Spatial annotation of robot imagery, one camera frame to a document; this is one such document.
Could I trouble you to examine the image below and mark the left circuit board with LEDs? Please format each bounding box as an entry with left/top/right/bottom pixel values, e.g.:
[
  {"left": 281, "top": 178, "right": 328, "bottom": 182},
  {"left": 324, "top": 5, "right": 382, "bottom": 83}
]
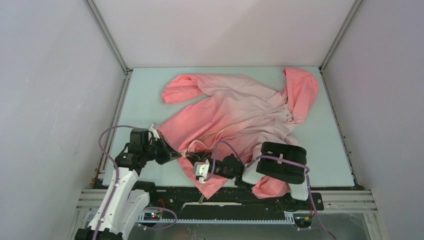
[{"left": 143, "top": 212, "right": 162, "bottom": 221}]

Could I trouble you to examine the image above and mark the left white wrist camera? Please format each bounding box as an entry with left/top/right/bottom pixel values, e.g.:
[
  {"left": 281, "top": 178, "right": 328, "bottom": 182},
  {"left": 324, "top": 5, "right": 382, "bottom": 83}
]
[{"left": 147, "top": 122, "right": 160, "bottom": 140}]

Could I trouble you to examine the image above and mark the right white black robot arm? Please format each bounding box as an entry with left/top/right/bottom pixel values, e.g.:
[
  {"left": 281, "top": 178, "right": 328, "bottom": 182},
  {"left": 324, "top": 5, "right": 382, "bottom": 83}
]
[{"left": 186, "top": 141, "right": 311, "bottom": 209}]

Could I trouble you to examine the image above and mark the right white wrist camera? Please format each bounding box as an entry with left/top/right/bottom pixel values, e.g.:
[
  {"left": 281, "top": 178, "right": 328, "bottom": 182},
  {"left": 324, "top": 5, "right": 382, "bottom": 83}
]
[{"left": 193, "top": 160, "right": 210, "bottom": 184}]

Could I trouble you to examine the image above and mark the right circuit board with wires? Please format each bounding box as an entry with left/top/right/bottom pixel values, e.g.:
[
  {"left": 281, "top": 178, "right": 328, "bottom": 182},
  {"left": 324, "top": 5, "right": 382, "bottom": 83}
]
[{"left": 293, "top": 216, "right": 313, "bottom": 229}]

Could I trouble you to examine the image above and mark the white slotted cable duct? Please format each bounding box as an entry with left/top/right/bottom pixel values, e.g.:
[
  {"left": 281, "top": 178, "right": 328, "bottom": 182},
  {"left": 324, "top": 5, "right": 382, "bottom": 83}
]
[{"left": 86, "top": 211, "right": 296, "bottom": 225}]

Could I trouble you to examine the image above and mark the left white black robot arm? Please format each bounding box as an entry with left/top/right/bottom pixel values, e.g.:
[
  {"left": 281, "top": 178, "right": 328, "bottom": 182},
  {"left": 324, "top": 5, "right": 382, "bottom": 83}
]
[{"left": 74, "top": 124, "right": 181, "bottom": 240}]

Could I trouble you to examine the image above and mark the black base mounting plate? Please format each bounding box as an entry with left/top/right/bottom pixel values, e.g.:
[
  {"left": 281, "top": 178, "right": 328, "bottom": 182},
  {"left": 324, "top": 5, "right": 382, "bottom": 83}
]
[{"left": 148, "top": 187, "right": 324, "bottom": 223}]

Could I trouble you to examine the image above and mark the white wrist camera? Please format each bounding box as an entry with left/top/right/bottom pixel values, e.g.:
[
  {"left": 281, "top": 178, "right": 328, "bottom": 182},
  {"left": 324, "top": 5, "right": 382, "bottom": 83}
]
[
  {"left": 147, "top": 122, "right": 160, "bottom": 140},
  {"left": 193, "top": 160, "right": 210, "bottom": 184}
]

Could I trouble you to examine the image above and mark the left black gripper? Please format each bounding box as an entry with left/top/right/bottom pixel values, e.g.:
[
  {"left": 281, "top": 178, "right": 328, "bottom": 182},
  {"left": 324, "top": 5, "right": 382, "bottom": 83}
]
[{"left": 142, "top": 135, "right": 182, "bottom": 165}]

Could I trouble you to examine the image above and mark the pink zip-up hooded jacket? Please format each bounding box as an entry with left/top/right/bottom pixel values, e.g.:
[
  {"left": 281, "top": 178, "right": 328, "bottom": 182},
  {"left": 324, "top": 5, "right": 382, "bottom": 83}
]
[{"left": 157, "top": 67, "right": 320, "bottom": 201}]

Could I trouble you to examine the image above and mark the aluminium frame rail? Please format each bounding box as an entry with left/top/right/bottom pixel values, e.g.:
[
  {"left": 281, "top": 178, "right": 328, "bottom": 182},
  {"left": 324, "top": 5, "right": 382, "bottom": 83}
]
[{"left": 76, "top": 188, "right": 379, "bottom": 215}]

